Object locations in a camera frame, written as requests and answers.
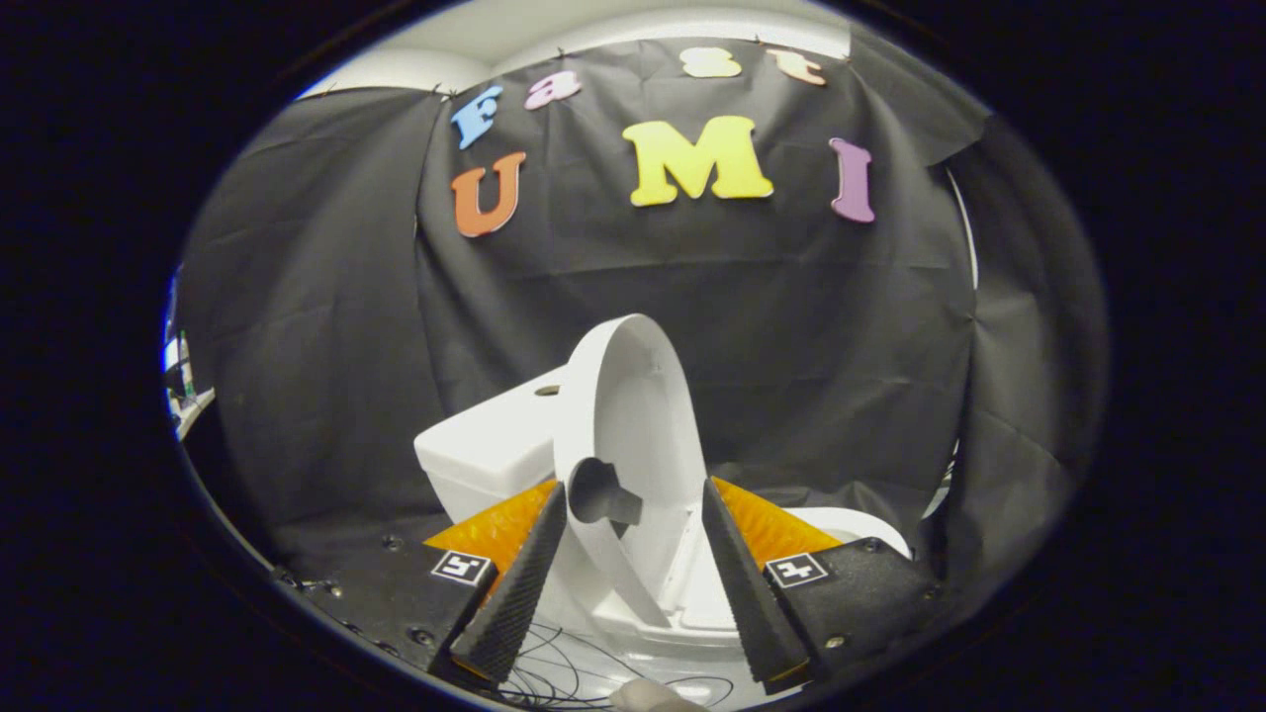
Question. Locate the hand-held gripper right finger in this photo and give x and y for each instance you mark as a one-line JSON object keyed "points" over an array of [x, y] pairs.
{"points": [[752, 593]]}

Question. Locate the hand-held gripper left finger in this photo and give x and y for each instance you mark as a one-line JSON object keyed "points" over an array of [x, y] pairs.
{"points": [[519, 583]]}

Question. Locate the white toilet lid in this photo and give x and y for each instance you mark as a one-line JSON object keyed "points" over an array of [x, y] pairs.
{"points": [[633, 415]]}

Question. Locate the white toilet seat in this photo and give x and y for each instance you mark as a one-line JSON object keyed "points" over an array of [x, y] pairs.
{"points": [[860, 519]]}

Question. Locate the black backdrop cloth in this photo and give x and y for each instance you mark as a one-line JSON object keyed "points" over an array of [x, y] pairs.
{"points": [[791, 326]]}

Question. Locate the distant room clutter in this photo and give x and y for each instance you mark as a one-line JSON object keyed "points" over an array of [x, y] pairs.
{"points": [[183, 381]]}

